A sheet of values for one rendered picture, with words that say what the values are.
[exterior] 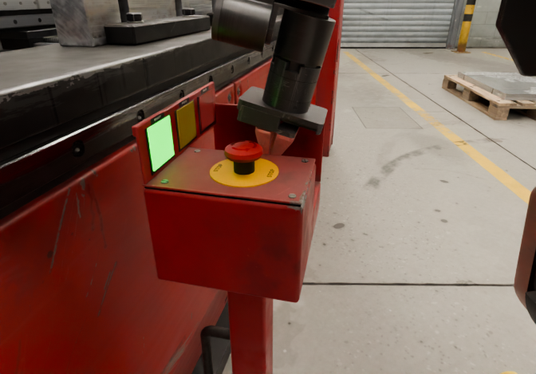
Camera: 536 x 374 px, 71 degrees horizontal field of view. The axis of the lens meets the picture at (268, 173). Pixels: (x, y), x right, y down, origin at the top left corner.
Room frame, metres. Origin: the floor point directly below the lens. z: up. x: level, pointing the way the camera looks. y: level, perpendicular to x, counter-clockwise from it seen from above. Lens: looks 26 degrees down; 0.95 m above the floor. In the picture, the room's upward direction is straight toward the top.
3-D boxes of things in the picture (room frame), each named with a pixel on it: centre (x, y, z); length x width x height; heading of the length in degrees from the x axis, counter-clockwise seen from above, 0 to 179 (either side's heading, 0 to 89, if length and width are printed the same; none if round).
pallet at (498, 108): (3.57, -2.32, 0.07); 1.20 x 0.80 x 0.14; 177
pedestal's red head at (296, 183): (0.40, 0.02, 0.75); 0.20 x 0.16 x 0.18; 167
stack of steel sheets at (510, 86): (3.57, -2.32, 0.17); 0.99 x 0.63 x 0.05; 177
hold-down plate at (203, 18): (0.76, 0.19, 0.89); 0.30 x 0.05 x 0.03; 165
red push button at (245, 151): (0.35, 0.02, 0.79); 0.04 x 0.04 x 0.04
